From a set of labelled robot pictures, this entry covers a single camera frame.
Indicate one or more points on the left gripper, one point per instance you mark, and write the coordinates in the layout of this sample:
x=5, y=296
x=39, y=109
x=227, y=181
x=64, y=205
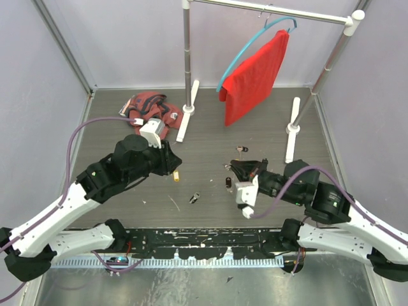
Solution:
x=164, y=153

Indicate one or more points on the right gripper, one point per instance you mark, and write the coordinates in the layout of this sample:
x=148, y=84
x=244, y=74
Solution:
x=245, y=167

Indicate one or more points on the yellow tag key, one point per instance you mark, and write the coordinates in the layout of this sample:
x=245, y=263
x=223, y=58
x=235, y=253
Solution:
x=176, y=176

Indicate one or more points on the black tag key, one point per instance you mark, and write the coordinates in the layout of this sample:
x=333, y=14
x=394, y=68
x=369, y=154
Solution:
x=194, y=198
x=228, y=184

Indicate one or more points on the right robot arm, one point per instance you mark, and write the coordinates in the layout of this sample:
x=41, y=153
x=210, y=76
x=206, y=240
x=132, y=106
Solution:
x=366, y=239

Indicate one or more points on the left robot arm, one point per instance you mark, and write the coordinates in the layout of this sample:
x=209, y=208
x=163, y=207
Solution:
x=32, y=248

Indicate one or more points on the brown tag key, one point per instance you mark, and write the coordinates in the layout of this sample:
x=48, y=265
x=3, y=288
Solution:
x=242, y=149

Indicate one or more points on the crumpled maroon shirt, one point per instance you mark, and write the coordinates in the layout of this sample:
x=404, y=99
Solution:
x=151, y=105

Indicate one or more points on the red cloth on hanger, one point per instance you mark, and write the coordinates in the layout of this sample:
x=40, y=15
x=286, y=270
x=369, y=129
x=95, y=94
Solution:
x=252, y=81

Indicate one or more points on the teal clothes hanger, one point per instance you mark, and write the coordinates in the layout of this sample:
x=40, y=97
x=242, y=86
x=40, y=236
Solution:
x=266, y=27

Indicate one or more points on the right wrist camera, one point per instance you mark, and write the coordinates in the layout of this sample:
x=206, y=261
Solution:
x=245, y=196

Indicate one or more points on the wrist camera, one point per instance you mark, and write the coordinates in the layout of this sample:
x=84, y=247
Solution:
x=151, y=130
x=245, y=196

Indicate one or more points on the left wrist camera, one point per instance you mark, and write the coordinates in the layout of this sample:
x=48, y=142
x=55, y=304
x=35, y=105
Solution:
x=151, y=130

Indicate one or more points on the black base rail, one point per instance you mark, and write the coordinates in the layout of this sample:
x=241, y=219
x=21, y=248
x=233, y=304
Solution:
x=205, y=243

